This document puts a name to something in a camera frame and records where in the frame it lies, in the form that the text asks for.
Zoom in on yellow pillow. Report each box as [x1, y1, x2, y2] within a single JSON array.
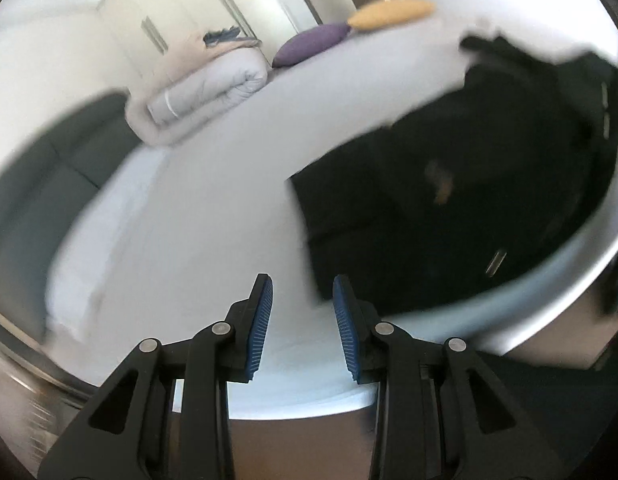
[[349, 0, 435, 31]]

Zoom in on purple pillow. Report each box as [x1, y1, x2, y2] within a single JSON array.
[[272, 22, 352, 68]]

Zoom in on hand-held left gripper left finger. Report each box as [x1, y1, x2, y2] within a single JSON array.
[[36, 273, 274, 480]]

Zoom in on black pants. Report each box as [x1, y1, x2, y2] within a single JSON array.
[[288, 35, 618, 318]]

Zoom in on blue cloth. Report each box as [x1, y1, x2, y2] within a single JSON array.
[[204, 27, 242, 47]]

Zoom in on white bed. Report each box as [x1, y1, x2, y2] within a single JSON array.
[[0, 0, 618, 421]]

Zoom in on cream wardrobe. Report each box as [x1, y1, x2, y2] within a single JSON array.
[[96, 0, 310, 96]]

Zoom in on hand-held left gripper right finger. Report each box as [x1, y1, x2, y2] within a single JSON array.
[[332, 274, 585, 480]]

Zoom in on dark grey headboard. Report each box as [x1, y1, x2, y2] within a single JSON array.
[[0, 91, 140, 341]]

